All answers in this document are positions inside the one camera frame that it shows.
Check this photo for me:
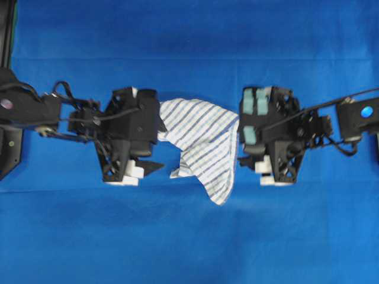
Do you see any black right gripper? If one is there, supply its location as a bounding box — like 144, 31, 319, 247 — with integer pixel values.
237, 86, 332, 186

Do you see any blue table cloth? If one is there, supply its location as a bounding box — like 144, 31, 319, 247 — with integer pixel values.
1, 1, 378, 283

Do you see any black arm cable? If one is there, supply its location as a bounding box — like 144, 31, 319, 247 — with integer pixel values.
257, 87, 379, 156
0, 81, 140, 149

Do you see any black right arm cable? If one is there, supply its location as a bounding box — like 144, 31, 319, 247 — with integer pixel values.
257, 87, 379, 156

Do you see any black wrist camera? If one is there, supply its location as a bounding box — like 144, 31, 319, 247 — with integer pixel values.
238, 86, 273, 156
127, 87, 160, 157

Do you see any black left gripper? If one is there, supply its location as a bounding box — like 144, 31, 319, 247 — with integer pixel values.
68, 87, 166, 186

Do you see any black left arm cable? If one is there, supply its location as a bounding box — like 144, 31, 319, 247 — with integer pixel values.
0, 81, 140, 149

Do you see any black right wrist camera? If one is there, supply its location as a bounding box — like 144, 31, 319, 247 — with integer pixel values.
238, 86, 273, 156

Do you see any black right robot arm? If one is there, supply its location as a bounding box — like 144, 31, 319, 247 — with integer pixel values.
238, 86, 378, 186

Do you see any black frame post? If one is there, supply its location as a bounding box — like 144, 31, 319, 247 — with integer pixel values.
1, 0, 17, 68

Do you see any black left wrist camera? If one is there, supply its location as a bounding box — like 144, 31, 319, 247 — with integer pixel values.
127, 87, 160, 157

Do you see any white striped towel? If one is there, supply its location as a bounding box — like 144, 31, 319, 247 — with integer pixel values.
158, 98, 239, 205

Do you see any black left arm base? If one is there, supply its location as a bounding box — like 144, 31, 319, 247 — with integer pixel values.
1, 128, 23, 180

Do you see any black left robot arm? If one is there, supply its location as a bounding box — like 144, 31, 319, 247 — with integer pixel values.
1, 67, 166, 185

